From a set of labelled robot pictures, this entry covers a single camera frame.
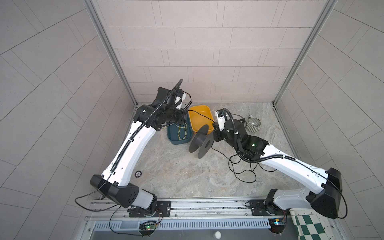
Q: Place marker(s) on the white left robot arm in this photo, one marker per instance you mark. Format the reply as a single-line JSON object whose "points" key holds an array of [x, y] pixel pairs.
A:
{"points": [[114, 182]]}

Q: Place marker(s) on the aluminium corner profile right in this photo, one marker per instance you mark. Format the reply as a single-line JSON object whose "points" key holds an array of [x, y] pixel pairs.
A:
{"points": [[324, 15]]}

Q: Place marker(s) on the teal plastic bin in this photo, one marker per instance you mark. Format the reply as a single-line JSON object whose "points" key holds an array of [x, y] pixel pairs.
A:
{"points": [[180, 134]]}

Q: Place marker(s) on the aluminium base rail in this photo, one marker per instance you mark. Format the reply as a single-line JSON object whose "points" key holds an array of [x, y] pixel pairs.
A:
{"points": [[189, 214]]}

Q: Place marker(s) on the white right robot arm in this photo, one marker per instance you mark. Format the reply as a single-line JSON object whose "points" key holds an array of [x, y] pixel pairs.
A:
{"points": [[322, 189]]}

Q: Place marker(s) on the aluminium corner profile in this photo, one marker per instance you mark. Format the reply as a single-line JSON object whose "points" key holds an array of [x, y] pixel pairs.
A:
{"points": [[90, 7], [324, 15]]}

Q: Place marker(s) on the green white checkered cloth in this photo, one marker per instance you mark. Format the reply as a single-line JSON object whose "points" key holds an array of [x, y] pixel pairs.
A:
{"points": [[310, 225]]}

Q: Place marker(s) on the yellow plastic bin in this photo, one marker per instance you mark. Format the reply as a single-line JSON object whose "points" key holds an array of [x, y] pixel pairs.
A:
{"points": [[199, 116]]}

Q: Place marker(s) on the aluminium corner profile left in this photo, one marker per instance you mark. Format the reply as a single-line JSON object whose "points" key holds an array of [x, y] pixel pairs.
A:
{"points": [[90, 7]]}

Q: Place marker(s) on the striped ceramic mug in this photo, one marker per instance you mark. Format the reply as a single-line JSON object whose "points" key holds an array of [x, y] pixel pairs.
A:
{"points": [[253, 124]]}

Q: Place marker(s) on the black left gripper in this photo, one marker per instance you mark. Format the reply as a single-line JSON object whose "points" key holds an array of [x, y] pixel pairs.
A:
{"points": [[183, 115]]}

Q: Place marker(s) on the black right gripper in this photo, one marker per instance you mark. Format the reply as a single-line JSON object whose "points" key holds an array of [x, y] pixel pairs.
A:
{"points": [[217, 135]]}

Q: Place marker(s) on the grey perforated cable spool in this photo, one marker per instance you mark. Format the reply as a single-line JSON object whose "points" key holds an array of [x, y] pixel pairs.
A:
{"points": [[202, 142]]}

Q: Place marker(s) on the small white ball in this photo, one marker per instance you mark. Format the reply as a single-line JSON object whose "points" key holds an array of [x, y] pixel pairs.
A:
{"points": [[217, 235]]}

